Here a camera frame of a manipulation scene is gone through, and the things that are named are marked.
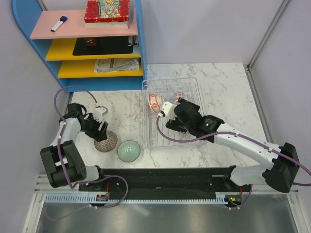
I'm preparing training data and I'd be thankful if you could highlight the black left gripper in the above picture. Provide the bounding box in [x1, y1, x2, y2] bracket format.
[79, 113, 108, 142]

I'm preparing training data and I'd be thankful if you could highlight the brown lattice bowl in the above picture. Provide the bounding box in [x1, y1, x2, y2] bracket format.
[94, 131, 118, 153]

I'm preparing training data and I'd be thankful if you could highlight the blue triangle pattern bowl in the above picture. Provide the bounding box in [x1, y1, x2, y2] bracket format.
[174, 92, 184, 104]

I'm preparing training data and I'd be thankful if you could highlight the orange floral bowl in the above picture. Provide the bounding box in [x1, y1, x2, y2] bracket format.
[148, 94, 164, 114]

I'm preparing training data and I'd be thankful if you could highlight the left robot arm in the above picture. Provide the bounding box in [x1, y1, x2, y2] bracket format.
[40, 103, 108, 191]

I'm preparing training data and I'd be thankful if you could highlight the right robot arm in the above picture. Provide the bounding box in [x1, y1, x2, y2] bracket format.
[159, 98, 299, 193]

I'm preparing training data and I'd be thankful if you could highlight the pale green bowl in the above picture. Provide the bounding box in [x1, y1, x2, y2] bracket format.
[117, 140, 141, 163]

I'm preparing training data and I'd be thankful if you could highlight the folded newspaper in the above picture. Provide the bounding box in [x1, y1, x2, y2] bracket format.
[94, 58, 140, 73]

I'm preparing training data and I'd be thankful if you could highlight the blue shelf unit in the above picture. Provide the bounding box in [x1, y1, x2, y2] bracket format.
[12, 0, 147, 92]

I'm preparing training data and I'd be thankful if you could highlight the dark red box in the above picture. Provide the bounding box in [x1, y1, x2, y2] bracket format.
[83, 37, 98, 46]

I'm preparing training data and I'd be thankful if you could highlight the red patterned book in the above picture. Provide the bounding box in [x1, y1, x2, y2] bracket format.
[84, 0, 130, 29]

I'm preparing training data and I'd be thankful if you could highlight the blue white marker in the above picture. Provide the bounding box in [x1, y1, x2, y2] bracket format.
[51, 16, 68, 32]

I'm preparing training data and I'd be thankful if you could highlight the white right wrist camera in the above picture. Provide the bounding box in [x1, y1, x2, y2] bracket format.
[157, 101, 177, 119]

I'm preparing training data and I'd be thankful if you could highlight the white wire dish rack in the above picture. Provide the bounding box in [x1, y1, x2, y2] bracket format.
[142, 77, 205, 149]

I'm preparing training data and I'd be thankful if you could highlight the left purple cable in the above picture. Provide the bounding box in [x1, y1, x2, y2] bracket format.
[45, 85, 129, 221]

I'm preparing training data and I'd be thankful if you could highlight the white slotted cable duct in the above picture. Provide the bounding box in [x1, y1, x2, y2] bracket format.
[44, 194, 228, 204]

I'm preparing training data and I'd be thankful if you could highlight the aluminium frame post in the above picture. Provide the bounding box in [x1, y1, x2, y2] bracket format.
[245, 0, 292, 72]

